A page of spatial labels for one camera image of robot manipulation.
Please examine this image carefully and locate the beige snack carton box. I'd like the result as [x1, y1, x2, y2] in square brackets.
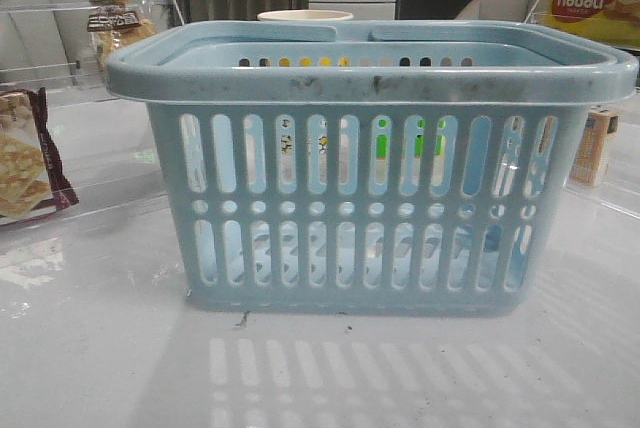
[569, 108, 619, 187]

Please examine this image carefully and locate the yellow nabati wafer box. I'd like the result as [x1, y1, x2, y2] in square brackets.
[539, 0, 639, 49]

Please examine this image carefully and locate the beige armchair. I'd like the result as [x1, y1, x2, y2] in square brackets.
[455, 0, 548, 22]

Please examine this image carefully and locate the maroon cracker packet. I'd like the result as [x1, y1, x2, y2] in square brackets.
[1, 88, 79, 227]

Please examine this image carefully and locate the light blue plastic basket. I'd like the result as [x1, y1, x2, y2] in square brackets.
[105, 20, 638, 316]

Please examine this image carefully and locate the red green puzzle cube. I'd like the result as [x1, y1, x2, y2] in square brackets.
[375, 118, 445, 159]

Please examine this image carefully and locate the bagged bread bun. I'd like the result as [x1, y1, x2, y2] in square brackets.
[87, 6, 156, 71]

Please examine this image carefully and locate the left clear acrylic shelf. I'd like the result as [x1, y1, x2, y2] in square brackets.
[1, 0, 164, 247]

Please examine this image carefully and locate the yellow popcorn paper cup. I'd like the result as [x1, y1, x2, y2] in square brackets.
[256, 9, 355, 69]

